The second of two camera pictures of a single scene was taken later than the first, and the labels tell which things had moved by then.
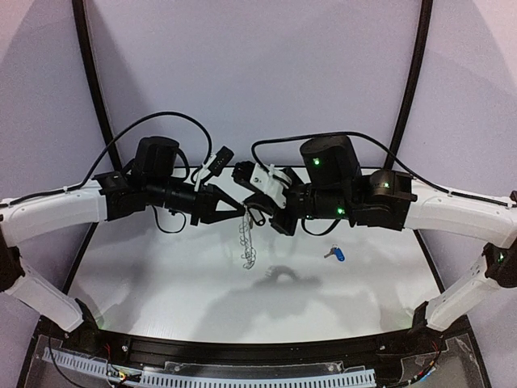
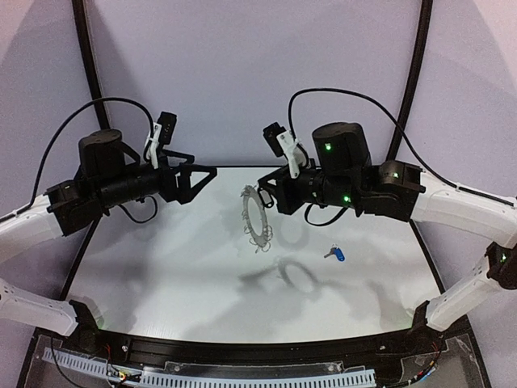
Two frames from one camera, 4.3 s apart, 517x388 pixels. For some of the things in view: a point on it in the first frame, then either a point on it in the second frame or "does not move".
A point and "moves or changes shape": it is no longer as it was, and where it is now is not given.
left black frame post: [80, 11] does not move
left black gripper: [198, 206] to [170, 183]
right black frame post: [412, 83] does not move
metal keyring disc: [250, 255] to [263, 241]
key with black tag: [257, 216] moves or changes shape
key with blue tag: [337, 250] does not move
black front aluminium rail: [387, 347] does not move
